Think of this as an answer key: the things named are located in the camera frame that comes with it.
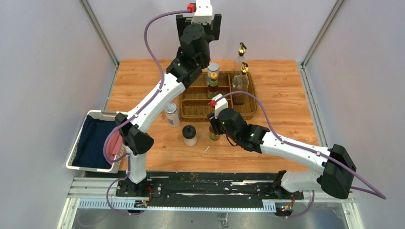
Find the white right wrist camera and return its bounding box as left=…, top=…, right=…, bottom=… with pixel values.
left=209, top=94, right=229, bottom=118

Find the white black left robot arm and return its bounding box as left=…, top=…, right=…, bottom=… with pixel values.
left=115, top=13, right=222, bottom=197

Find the pink cloth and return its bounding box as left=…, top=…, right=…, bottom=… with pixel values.
left=106, top=131, right=123, bottom=160

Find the aluminium frame post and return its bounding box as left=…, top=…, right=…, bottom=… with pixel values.
left=79, top=0, right=119, bottom=68
left=301, top=0, right=346, bottom=68

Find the aluminium frame post right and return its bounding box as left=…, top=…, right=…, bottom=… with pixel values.
left=301, top=0, right=346, bottom=68

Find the black-lid spice jar front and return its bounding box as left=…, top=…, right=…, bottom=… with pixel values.
left=182, top=125, right=197, bottom=146

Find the clear oil bottle gold spout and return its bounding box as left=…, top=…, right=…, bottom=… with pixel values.
left=234, top=42, right=247, bottom=72

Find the sauce bottle yellow cap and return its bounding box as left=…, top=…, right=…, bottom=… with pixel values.
left=209, top=125, right=220, bottom=140
left=207, top=72, right=218, bottom=99

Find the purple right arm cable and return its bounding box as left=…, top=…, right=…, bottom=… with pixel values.
left=215, top=91, right=387, bottom=220

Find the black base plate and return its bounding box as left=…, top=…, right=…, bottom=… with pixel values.
left=115, top=171, right=303, bottom=209

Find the navy blue cloth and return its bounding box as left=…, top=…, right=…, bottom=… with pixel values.
left=72, top=115, right=116, bottom=169

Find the oil bottle with brown residue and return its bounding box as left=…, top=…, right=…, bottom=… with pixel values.
left=232, top=62, right=249, bottom=105

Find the silver-lid shaker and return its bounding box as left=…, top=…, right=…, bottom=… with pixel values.
left=207, top=62, right=219, bottom=84
left=164, top=103, right=181, bottom=128

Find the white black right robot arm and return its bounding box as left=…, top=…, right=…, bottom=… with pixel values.
left=207, top=108, right=356, bottom=199

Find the white laundry basket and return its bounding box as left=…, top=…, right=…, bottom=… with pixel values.
left=65, top=110, right=121, bottom=174

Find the aluminium frame post left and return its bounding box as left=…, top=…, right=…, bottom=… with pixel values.
left=79, top=0, right=119, bottom=68

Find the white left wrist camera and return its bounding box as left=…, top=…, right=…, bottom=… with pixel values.
left=187, top=0, right=213, bottom=25

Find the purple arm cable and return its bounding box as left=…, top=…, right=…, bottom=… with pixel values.
left=215, top=91, right=387, bottom=220
left=103, top=9, right=191, bottom=217

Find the wicker divided tray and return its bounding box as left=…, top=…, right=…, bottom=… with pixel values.
left=178, top=71, right=257, bottom=122

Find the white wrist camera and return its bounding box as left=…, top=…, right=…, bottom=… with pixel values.
left=187, top=0, right=213, bottom=25
left=209, top=94, right=229, bottom=118

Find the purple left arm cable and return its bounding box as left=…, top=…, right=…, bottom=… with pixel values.
left=103, top=9, right=191, bottom=217

